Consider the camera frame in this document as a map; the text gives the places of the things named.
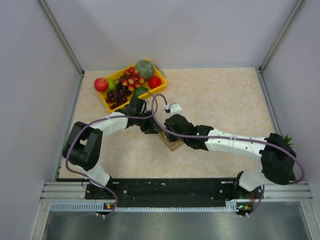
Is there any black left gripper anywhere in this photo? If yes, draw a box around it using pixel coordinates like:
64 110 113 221
135 109 161 134

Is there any brown cardboard express box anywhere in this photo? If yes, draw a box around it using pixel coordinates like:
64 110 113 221
158 132 183 152

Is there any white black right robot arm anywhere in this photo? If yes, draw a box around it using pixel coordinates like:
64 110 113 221
164 114 296 198

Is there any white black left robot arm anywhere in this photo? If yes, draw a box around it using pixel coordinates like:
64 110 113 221
62 97 161 199

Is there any green lime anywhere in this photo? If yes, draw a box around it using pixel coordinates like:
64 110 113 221
133 86 148 97

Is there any dark purple grape bunch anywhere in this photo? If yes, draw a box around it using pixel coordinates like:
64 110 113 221
105 81 132 110

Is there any yellow plastic fruit tray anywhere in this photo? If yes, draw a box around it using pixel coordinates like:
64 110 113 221
93 59 168 113

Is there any red tomato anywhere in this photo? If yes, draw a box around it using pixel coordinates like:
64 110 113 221
148 76 162 89

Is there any green apple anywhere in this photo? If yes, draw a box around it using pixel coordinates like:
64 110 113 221
107 78 117 92

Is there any green netted melon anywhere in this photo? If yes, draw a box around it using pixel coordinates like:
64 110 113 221
135 60 155 80

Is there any red apple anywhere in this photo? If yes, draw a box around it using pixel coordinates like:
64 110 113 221
94 77 109 93

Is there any toy pineapple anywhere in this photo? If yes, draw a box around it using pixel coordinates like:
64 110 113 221
282 134 294 147

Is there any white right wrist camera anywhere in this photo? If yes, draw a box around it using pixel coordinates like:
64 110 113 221
163 102 182 115

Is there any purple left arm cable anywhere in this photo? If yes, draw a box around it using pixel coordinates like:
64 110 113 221
64 91 159 218

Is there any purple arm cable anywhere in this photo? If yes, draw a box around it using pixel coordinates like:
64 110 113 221
64 91 159 218
151 93 306 217

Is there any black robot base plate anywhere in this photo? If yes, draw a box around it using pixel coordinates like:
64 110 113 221
84 178 262 208

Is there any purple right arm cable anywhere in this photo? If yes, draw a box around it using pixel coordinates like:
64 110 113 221
151 93 306 217

